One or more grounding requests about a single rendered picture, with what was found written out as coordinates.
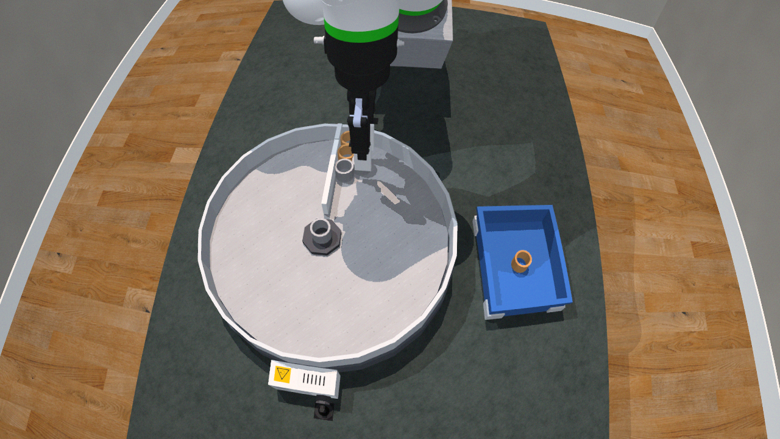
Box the blue plastic crate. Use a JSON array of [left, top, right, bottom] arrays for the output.
[[472, 205, 573, 320]]

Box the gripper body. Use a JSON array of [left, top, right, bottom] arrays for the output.
[[335, 65, 390, 110]]

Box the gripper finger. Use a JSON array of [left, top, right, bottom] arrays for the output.
[[370, 102, 378, 151], [347, 90, 376, 171]]

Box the grey hollow cylinder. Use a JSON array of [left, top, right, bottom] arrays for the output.
[[335, 159, 354, 182], [310, 218, 332, 244], [352, 156, 370, 176]]

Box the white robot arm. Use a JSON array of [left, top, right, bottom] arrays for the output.
[[283, 0, 448, 73]]

